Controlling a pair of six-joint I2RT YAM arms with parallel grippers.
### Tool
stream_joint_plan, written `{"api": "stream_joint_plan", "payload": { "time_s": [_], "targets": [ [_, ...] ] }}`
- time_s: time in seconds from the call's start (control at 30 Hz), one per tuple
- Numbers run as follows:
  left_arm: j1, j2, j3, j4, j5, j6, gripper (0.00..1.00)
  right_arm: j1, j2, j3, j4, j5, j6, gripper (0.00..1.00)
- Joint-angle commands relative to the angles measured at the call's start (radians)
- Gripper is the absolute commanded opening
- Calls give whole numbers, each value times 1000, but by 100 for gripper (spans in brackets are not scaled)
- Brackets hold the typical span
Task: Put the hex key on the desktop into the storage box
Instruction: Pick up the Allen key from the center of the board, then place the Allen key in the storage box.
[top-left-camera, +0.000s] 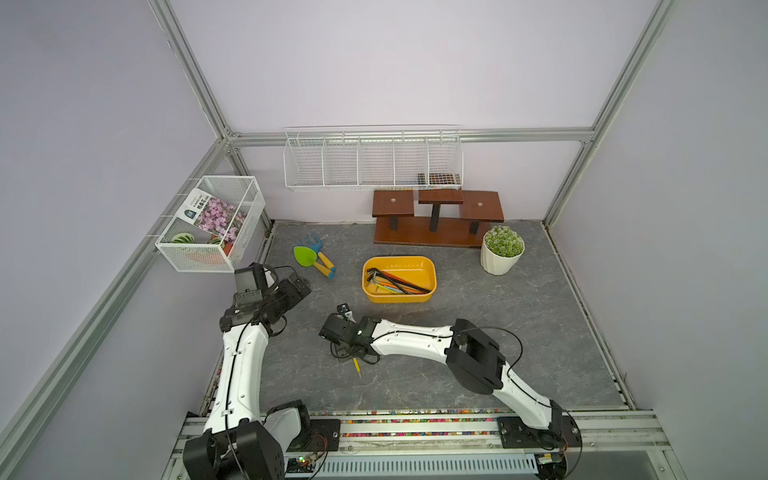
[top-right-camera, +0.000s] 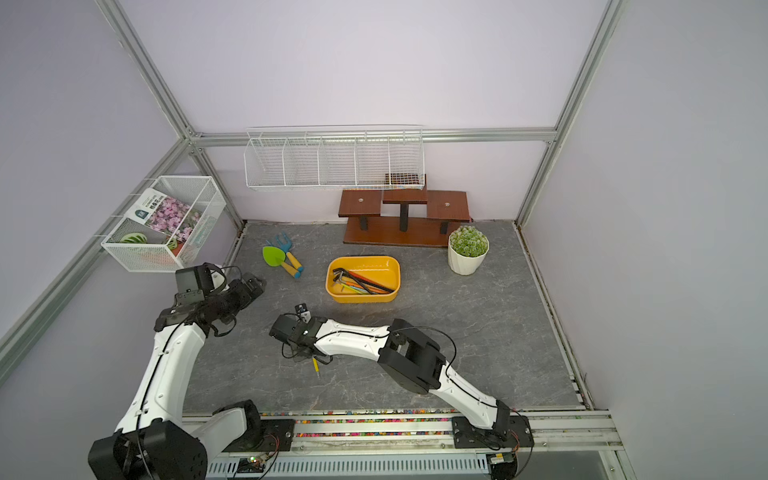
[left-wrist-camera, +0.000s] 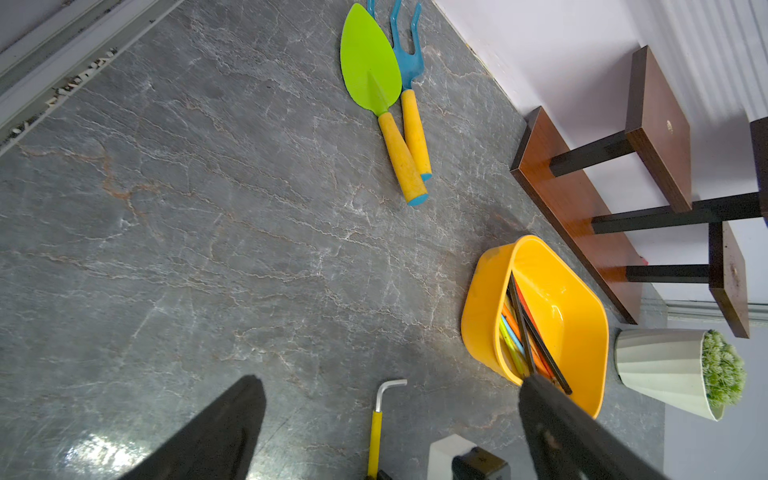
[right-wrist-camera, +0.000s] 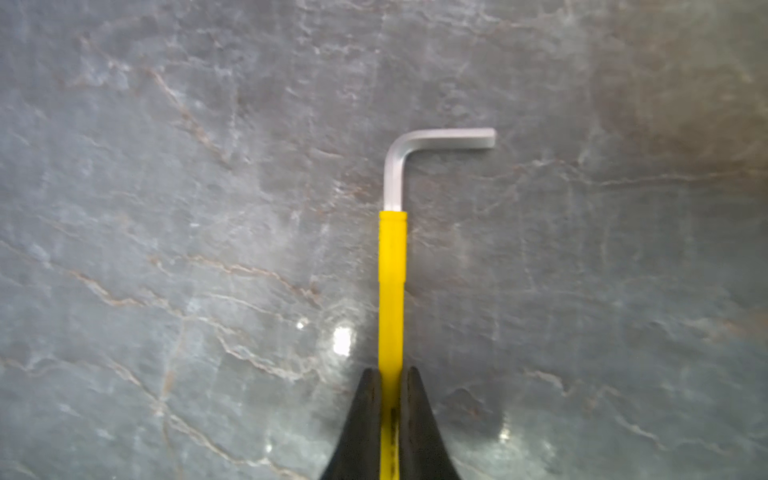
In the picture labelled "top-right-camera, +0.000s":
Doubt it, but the green hex key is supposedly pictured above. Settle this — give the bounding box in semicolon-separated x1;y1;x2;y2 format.
334;279;366;294

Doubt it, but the short black hex key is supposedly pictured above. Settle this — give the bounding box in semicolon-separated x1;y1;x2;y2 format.
333;269;355;283

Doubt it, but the long black hex key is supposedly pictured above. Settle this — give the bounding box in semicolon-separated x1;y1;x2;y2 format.
332;268;383;285

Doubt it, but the red hex key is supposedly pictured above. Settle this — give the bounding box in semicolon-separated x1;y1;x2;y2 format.
353;277;394;294

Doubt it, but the orange hex key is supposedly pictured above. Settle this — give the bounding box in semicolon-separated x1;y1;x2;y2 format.
345;282;388;295

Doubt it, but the blue hex key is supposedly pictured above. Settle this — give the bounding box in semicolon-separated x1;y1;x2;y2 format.
340;284;369;295

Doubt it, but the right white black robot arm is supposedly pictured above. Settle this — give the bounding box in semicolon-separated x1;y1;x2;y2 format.
269;314;535;451

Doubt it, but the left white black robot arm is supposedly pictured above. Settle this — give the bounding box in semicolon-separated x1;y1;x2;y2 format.
88;264;265;479

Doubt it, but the yellow plastic storage box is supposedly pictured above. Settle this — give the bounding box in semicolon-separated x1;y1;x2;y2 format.
325;256;401;304

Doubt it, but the blue toy rake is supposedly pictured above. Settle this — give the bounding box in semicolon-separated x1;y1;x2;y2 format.
275;232;304;273

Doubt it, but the green striped ball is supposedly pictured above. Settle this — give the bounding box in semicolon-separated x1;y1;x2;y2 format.
120;232;148;244

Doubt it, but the flower seed packet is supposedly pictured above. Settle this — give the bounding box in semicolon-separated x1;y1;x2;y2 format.
125;188;202;243

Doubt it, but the brown wooden stand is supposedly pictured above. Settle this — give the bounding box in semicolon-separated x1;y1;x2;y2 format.
338;177;472;248

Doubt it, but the colourful grid item in basket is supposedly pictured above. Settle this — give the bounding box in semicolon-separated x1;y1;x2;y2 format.
384;172;425;189

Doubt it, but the white pot green succulent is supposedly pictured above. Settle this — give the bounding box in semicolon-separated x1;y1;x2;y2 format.
448;225;490;276

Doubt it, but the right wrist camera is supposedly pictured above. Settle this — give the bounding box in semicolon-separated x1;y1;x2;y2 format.
295;303;312;323

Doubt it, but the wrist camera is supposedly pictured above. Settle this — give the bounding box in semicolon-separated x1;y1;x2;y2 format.
295;303;312;323
175;262;227;306

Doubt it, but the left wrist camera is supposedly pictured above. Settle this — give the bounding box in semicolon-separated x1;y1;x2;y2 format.
175;262;227;306

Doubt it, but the small white wire basket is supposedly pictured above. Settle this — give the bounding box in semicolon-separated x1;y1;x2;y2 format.
101;175;226;273

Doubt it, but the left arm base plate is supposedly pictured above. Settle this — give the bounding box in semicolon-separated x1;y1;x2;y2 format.
224;418;296;453

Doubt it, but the aluminium mounting rail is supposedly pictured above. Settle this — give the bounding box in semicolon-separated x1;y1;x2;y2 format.
110;409;637;480

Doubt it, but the long white wire basket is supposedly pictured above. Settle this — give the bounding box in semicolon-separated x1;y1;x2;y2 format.
243;124;426;190

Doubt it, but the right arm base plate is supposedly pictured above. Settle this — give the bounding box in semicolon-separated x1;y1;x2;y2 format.
451;415;535;450

